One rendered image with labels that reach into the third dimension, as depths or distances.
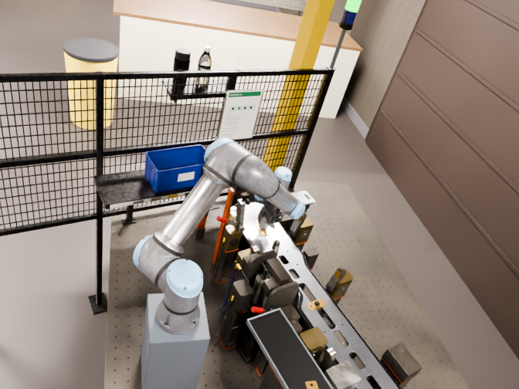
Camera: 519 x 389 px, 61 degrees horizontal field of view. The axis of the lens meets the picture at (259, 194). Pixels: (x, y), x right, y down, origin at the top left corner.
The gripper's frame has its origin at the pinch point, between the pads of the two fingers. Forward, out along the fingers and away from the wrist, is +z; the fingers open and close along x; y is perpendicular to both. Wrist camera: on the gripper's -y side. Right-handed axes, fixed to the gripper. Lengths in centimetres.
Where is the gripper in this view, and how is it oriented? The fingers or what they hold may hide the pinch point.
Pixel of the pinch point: (262, 226)
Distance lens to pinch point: 211.6
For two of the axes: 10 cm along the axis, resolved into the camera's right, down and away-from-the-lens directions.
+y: 4.8, 6.3, -6.0
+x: 8.5, -1.6, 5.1
